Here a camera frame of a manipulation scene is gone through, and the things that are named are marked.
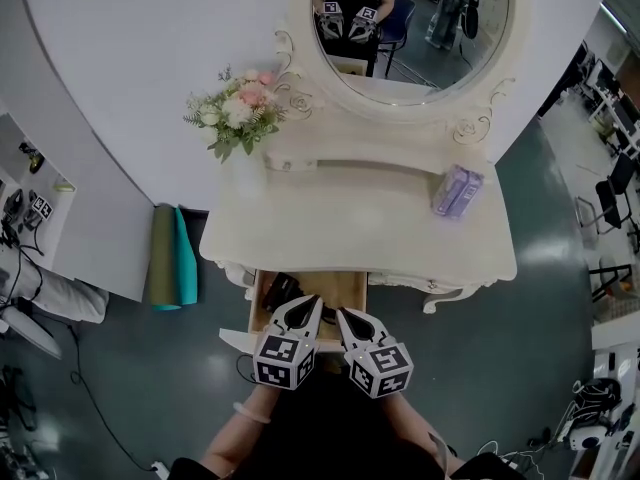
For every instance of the teal rolled mat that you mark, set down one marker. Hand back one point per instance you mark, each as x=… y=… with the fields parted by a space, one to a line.
x=187 y=268

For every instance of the black chair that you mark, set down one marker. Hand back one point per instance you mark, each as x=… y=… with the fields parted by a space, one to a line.
x=612 y=193

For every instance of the black hair dryer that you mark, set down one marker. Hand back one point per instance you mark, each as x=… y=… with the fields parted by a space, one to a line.
x=280 y=290

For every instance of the white power strip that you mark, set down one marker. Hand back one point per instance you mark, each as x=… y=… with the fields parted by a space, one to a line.
x=159 y=466

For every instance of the purple tissue pack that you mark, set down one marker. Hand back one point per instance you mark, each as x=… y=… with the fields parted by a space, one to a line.
x=457 y=193

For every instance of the oval mirror with white frame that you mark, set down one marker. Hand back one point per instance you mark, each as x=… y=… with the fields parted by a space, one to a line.
x=300 y=58

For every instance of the white round appliance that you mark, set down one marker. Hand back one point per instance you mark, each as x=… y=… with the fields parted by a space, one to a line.
x=587 y=438

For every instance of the person's right forearm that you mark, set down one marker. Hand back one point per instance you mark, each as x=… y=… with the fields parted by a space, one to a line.
x=425 y=418

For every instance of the pink and white flower bouquet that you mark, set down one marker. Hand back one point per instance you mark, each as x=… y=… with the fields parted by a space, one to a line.
x=240 y=105

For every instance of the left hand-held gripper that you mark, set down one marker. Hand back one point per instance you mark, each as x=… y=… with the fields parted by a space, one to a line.
x=280 y=363

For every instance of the white vase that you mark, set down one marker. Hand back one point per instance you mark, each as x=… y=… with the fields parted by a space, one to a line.
x=247 y=178

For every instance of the spare hand-held gripper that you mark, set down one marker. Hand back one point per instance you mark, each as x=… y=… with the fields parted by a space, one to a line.
x=40 y=207

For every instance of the white side desk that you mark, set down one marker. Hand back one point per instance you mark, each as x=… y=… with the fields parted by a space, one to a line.
x=75 y=248

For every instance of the closed white drawer with knob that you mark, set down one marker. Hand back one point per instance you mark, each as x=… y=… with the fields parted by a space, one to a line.
x=415 y=283

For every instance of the person's left forearm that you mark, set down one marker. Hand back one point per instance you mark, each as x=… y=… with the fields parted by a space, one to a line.
x=235 y=433

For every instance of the wooden drawer with white front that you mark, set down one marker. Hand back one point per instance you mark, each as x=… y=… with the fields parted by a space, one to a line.
x=345 y=290

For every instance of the white dressing table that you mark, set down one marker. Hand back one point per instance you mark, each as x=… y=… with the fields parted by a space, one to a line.
x=350 y=228

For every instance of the white flat panel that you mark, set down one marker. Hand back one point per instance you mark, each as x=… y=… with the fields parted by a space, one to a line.
x=30 y=333

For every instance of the black metal stand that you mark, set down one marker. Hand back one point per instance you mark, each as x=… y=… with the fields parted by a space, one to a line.
x=610 y=278

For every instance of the yellow and black tool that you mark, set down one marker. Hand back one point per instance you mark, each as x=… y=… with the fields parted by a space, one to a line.
x=31 y=158

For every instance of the person's black clothing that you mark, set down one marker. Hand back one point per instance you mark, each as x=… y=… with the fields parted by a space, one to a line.
x=330 y=433

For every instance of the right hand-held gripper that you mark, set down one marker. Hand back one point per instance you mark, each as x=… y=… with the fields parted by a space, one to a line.
x=382 y=370

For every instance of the olive green rolled mat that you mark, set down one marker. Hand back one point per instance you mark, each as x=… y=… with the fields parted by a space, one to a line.
x=161 y=258

